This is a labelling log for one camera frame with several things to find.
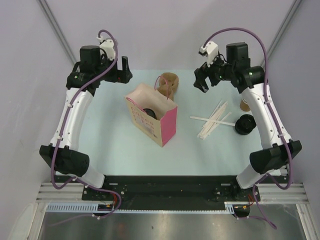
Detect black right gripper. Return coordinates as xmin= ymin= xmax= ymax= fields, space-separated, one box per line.
xmin=193 ymin=51 xmax=234 ymax=94

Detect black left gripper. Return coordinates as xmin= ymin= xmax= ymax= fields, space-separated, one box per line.
xmin=94 ymin=53 xmax=132 ymax=84

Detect pink kraft paper bag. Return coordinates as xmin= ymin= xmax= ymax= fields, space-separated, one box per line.
xmin=124 ymin=76 xmax=178 ymax=147

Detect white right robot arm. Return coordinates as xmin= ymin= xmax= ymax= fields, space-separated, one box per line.
xmin=193 ymin=41 xmax=302 ymax=201

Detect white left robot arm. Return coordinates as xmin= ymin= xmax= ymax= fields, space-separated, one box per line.
xmin=39 ymin=39 xmax=133 ymax=200

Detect brown pulp cup carrier stack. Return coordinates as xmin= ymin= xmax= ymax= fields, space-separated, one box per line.
xmin=157 ymin=72 xmax=179 ymax=101

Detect pile of white wrapped straws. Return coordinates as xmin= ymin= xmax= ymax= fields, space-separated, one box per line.
xmin=197 ymin=101 xmax=232 ymax=140

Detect stack of brown paper cups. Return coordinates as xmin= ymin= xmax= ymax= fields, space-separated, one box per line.
xmin=239 ymin=98 xmax=251 ymax=112

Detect stack of black cup lids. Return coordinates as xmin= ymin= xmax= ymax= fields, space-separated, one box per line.
xmin=234 ymin=114 xmax=257 ymax=135

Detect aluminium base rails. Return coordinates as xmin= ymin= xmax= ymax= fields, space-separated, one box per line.
xmin=36 ymin=183 xmax=309 ymax=204

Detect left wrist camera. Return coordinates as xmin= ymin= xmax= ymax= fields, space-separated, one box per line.
xmin=97 ymin=36 xmax=118 ymax=61

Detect left aluminium frame post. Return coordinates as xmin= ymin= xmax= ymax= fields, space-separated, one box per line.
xmin=37 ymin=0 xmax=77 ymax=65

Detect aluminium frame post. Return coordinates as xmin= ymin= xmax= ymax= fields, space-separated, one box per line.
xmin=37 ymin=0 xmax=77 ymax=65
xmin=267 ymin=0 xmax=303 ymax=58

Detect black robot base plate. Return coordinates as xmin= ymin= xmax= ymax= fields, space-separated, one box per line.
xmin=80 ymin=175 xmax=263 ymax=212

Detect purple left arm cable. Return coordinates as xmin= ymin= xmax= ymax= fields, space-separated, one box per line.
xmin=49 ymin=29 xmax=122 ymax=226

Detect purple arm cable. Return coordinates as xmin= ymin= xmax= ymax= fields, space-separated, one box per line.
xmin=202 ymin=27 xmax=294 ymax=230
xmin=49 ymin=29 xmax=122 ymax=226

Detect right aluminium frame post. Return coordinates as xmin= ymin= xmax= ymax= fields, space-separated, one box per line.
xmin=267 ymin=0 xmax=303 ymax=58

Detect white slotted cable duct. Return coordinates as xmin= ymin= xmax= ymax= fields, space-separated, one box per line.
xmin=46 ymin=203 xmax=235 ymax=214

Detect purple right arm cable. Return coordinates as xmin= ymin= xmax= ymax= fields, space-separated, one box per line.
xmin=202 ymin=27 xmax=294 ymax=230

